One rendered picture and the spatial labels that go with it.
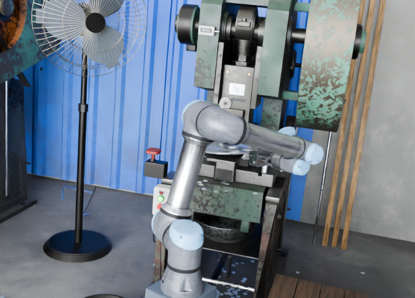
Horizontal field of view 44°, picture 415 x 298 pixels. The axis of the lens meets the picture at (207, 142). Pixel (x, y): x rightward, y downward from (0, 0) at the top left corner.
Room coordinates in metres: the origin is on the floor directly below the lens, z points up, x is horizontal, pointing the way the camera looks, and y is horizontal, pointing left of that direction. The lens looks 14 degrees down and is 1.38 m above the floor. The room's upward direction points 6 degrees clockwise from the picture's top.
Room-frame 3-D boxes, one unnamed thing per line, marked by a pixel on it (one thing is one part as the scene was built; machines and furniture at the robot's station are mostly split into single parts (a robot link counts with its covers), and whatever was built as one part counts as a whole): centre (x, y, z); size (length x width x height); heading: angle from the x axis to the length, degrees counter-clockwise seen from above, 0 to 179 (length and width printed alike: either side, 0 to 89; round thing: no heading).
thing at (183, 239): (1.62, 0.04, 0.62); 0.13 x 0.12 x 0.14; 27
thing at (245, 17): (2.42, -0.13, 1.27); 0.21 x 0.12 x 0.34; 168
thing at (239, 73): (2.38, -0.12, 1.04); 0.17 x 0.15 x 0.30; 168
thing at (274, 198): (2.50, -0.42, 0.45); 0.92 x 0.12 x 0.90; 168
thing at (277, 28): (2.56, -0.16, 0.83); 0.79 x 0.43 x 1.34; 168
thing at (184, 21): (2.49, 0.11, 1.31); 0.22 x 0.12 x 0.22; 168
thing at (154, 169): (2.26, 0.22, 0.62); 0.10 x 0.06 x 0.20; 78
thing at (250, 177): (2.42, -0.13, 0.68); 0.45 x 0.30 x 0.06; 78
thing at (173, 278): (1.61, 0.04, 0.50); 0.15 x 0.15 x 0.10
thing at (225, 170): (2.25, -0.09, 0.72); 0.25 x 0.14 x 0.14; 168
